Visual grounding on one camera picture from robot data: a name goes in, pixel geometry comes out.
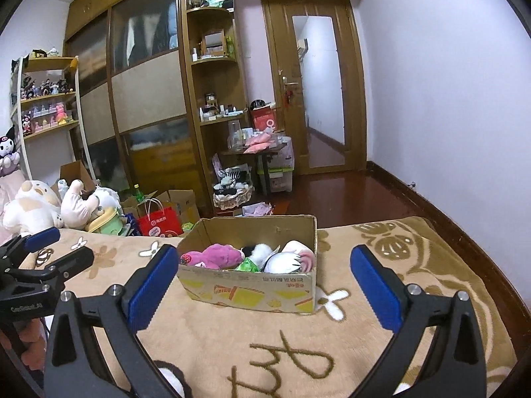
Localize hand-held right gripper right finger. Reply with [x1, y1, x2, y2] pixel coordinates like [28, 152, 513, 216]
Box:
[349, 244, 487, 398]

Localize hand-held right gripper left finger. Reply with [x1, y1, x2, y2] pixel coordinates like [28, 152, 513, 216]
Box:
[43, 244, 180, 398]

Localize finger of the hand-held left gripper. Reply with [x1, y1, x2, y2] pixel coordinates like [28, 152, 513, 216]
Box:
[8, 245, 95, 295]
[0, 227, 61, 273]

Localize pink bear plush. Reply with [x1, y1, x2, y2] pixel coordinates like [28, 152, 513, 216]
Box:
[179, 244, 245, 270]

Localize black and white plush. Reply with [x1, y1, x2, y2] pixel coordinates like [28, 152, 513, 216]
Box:
[240, 242, 305, 273]

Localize person's left hand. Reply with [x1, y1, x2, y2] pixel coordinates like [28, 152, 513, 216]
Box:
[17, 319, 47, 369]

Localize cream cat plush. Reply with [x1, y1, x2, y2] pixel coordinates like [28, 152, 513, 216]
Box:
[4, 180, 63, 233]

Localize white pink plush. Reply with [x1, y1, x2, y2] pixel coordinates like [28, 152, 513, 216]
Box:
[60, 179, 121, 229]

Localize green container with yellow lid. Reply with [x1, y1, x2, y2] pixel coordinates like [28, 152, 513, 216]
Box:
[85, 207, 125, 235]

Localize red paper bag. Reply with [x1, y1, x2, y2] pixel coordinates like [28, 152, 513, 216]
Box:
[137, 199, 184, 238]

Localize blue packages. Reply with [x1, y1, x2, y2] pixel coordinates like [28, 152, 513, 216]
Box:
[122, 213, 144, 237]

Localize cardboard box behind plush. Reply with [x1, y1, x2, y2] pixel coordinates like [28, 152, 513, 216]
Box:
[54, 160, 98, 193]

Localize large open cardboard box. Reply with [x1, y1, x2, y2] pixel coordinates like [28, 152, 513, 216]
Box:
[122, 189, 200, 233]

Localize black purple plush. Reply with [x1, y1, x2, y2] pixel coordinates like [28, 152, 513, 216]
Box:
[0, 126, 21, 175]

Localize beige floral blanket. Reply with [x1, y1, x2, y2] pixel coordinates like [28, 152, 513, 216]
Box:
[17, 216, 519, 398]

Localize wicker basket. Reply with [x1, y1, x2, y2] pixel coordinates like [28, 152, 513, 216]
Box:
[213, 182, 255, 211]

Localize striped clothes pile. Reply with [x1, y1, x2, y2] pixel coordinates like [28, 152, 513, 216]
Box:
[213, 166, 252, 195]

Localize white rack with figurines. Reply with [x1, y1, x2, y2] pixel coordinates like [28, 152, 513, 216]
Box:
[10, 56, 82, 175]

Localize plastic storage box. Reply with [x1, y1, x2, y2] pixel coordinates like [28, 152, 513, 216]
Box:
[257, 137, 294, 193]

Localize small dark table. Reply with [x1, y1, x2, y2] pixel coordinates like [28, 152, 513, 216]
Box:
[220, 145, 287, 195]

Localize clear plastic jar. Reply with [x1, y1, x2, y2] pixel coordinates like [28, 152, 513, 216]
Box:
[227, 120, 245, 152]

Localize wooden wardrobe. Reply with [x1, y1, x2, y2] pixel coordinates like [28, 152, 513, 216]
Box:
[64, 0, 200, 216]

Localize pink packets pile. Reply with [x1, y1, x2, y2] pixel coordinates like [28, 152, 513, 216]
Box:
[244, 130, 274, 147]

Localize red gift bag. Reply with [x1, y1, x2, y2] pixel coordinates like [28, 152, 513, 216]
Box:
[250, 105, 278, 131]

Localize wooden corner shelf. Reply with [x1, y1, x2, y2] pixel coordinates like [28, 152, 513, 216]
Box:
[183, 0, 250, 216]

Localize small table mirror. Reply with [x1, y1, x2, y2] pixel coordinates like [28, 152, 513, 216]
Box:
[201, 29, 227, 56]

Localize wooden door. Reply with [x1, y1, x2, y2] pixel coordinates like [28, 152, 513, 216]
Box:
[261, 0, 368, 175]

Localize brass door handle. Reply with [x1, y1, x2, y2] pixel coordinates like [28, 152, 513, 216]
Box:
[280, 75, 297, 102]

